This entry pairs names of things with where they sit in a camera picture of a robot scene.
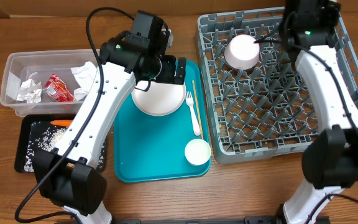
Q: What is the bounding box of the small crumpled paper ball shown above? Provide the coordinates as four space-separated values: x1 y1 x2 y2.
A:
16 79 42 103

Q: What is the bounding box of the wooden chopstick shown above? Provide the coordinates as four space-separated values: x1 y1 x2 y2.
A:
192 80 204 139

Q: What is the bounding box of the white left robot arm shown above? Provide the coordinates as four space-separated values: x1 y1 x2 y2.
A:
32 11 186 223

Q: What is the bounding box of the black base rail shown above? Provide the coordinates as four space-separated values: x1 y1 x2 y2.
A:
110 215 331 224

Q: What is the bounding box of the pink plastic fork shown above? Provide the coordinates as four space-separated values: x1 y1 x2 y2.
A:
185 91 201 136

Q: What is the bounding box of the white paper cup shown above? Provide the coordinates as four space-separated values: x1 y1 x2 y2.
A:
185 139 211 166

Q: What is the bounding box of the grey dishwasher rack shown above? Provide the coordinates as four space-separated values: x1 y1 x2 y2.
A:
196 7 358 164

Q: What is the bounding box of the teal plastic tray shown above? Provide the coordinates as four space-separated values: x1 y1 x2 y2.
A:
114 60 211 183

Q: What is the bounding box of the spilled rice pile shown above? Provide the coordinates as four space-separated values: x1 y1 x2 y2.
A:
23 121 105 172

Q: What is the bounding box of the orange carrot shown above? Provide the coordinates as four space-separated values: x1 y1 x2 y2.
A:
50 119 72 127

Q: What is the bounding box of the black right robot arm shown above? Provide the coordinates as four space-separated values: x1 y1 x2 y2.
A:
279 1 358 223

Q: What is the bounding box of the clear plastic bin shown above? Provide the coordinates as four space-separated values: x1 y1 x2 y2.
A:
0 49 97 116

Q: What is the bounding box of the pink plate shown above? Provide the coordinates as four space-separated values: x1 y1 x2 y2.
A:
131 81 186 116

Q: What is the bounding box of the white napkin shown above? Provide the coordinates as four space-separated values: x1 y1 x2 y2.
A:
71 62 97 101

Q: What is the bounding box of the red snack wrapper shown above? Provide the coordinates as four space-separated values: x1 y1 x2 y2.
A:
44 74 75 102

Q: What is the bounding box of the black tray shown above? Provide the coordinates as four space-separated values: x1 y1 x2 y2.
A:
14 113 106 174

